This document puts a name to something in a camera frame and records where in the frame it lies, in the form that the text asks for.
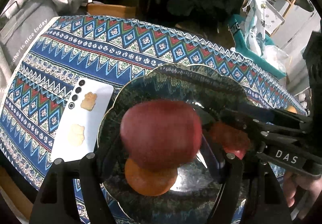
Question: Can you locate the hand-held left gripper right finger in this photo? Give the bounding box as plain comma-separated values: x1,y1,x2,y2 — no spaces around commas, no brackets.
199,137,288,224

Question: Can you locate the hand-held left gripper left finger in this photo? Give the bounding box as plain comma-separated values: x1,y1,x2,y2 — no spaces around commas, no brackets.
31,135,129,224

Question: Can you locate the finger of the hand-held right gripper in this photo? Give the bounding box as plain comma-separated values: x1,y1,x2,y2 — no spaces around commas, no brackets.
216,107,311,129
243,126,306,164

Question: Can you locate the red apple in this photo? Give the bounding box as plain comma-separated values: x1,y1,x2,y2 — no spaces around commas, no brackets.
120,99,203,170
210,121,251,160

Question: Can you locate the dark glass bowl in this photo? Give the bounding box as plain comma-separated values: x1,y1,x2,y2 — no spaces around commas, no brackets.
97,63,254,224

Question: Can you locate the person's right hand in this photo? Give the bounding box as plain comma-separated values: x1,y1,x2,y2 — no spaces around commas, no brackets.
284,171,322,220

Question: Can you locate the white shoe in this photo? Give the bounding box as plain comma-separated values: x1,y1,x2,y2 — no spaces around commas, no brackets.
298,93,310,109

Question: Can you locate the clear plastic bag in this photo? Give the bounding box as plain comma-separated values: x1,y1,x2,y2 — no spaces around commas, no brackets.
262,45,290,73

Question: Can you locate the white smartphone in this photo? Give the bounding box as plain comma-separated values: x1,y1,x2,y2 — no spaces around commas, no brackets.
50,77,115,164

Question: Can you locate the teal box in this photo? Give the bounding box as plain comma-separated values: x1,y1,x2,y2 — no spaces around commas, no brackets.
226,14,287,78

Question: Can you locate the white lattice basket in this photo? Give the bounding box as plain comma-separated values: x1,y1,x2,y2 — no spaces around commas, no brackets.
262,3,285,36

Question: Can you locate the blue patterned tablecloth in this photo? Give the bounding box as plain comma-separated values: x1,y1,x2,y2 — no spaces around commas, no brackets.
0,15,310,224

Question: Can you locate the wooden drawer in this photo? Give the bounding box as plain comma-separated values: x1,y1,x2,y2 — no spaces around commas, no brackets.
87,3,137,18

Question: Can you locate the grey printed bag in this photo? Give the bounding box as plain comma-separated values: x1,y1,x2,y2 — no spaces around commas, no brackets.
0,0,56,73

